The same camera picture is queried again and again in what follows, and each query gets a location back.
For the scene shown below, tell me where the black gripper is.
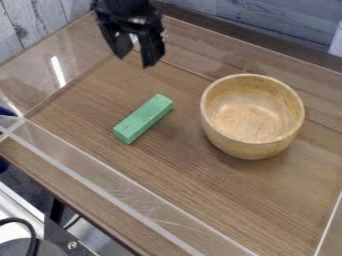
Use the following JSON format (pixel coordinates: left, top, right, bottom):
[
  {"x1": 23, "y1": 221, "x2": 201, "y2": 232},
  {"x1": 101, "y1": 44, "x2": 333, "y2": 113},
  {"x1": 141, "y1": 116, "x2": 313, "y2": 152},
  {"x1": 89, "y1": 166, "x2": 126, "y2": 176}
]
[{"x1": 91, "y1": 0, "x2": 166, "y2": 68}]

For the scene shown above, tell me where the green rectangular block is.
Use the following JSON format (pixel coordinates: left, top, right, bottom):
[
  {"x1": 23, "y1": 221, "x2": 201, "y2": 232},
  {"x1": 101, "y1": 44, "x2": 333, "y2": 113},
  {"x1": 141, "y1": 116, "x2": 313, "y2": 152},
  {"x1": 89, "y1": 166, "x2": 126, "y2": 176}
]
[{"x1": 113, "y1": 94, "x2": 174, "y2": 144}]

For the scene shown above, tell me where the brown wooden bowl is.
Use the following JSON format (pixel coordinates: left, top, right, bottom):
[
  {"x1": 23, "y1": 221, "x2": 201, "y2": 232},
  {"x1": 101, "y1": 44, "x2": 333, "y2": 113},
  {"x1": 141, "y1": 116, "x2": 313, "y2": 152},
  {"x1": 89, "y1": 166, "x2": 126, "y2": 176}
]
[{"x1": 201, "y1": 73, "x2": 306, "y2": 160}]

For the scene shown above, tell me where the black table leg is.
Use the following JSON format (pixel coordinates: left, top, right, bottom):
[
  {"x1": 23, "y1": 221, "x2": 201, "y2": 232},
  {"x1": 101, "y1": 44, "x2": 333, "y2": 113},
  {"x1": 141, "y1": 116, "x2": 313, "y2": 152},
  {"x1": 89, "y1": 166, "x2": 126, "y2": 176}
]
[{"x1": 50, "y1": 199, "x2": 66, "y2": 225}]

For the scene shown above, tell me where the clear acrylic tray wall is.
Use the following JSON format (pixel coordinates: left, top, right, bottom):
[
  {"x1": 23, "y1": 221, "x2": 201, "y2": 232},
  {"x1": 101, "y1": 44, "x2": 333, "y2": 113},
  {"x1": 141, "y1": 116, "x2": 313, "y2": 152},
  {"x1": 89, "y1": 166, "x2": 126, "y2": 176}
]
[{"x1": 0, "y1": 6, "x2": 342, "y2": 256}]

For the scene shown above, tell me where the black cable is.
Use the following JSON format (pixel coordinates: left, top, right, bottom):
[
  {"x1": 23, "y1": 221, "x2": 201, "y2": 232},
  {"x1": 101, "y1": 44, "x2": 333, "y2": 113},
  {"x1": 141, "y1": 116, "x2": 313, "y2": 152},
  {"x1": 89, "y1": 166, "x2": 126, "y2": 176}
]
[{"x1": 0, "y1": 217, "x2": 39, "y2": 256}]

